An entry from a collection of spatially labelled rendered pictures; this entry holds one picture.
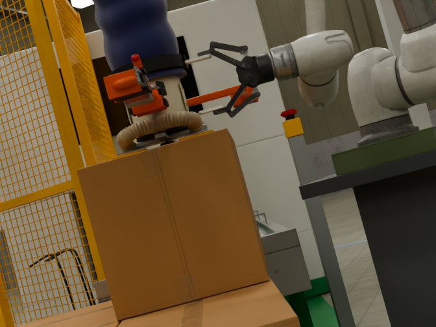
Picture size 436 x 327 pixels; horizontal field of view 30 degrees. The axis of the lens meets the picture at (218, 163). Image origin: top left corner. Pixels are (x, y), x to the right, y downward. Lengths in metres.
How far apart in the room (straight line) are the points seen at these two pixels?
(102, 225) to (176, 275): 0.23
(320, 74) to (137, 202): 0.57
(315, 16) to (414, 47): 0.29
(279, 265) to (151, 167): 0.82
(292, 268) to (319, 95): 0.75
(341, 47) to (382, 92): 0.36
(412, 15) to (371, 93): 0.25
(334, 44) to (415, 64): 0.36
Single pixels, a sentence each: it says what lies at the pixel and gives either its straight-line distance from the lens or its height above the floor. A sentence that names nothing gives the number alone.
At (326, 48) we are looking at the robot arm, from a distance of 2.07.
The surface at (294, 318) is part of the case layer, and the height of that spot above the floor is 0.54.
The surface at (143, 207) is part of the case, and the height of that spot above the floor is 0.80.
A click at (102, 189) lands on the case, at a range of 2.08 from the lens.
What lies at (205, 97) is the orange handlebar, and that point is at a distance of 2.40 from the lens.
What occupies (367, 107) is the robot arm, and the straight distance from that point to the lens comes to 2.42.
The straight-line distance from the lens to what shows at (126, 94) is 1.74.
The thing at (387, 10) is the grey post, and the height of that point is 1.69.
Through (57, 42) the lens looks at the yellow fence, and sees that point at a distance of 4.09.
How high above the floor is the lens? 0.80
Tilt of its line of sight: 2 degrees up
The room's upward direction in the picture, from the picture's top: 15 degrees counter-clockwise
